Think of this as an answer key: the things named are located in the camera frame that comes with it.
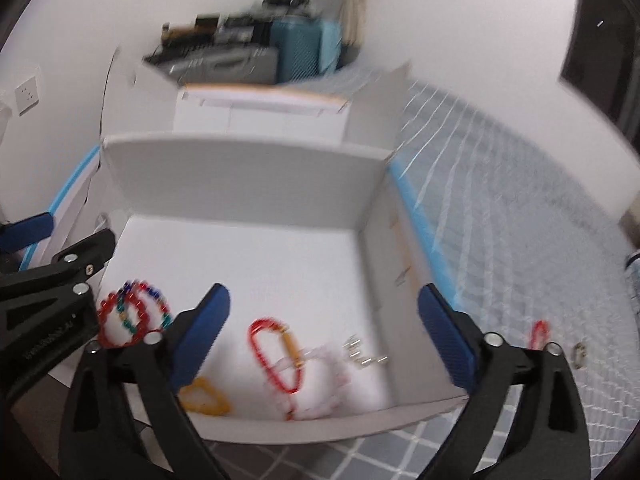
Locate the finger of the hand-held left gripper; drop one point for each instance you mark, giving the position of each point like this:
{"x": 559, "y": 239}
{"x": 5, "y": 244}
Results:
{"x": 27, "y": 230}
{"x": 85, "y": 255}

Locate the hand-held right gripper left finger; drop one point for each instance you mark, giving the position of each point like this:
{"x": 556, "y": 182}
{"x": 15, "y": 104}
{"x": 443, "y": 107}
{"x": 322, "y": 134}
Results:
{"x": 200, "y": 335}

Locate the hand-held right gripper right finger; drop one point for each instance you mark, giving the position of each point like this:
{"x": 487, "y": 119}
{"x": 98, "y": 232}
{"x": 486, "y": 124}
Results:
{"x": 445, "y": 340}

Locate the white printed cardboard box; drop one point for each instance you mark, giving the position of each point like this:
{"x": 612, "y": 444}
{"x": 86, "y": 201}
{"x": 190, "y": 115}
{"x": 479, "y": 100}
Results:
{"x": 260, "y": 185}

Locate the grey checked bed sheet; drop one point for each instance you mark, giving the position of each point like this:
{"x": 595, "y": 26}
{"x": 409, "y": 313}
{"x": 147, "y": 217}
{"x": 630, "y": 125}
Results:
{"x": 525, "y": 210}

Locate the pile of dark boxes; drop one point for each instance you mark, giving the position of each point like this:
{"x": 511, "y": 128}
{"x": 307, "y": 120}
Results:
{"x": 215, "y": 32}

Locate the blue ribbed suitcase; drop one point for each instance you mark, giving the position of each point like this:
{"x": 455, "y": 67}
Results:
{"x": 300, "y": 50}

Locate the teal cloth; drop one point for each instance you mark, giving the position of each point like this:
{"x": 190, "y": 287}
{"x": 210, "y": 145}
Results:
{"x": 332, "y": 45}

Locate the dark bag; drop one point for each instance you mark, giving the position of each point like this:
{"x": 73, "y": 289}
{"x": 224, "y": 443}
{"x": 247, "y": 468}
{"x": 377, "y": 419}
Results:
{"x": 282, "y": 1}

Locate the beige curtain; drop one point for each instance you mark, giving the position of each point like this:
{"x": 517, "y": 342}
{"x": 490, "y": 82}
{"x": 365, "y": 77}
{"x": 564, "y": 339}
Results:
{"x": 357, "y": 10}

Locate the dark window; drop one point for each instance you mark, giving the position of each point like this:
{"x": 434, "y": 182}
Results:
{"x": 610, "y": 35}

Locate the white wall socket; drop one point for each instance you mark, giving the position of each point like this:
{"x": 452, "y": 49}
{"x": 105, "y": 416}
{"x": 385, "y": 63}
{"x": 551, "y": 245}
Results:
{"x": 26, "y": 95}

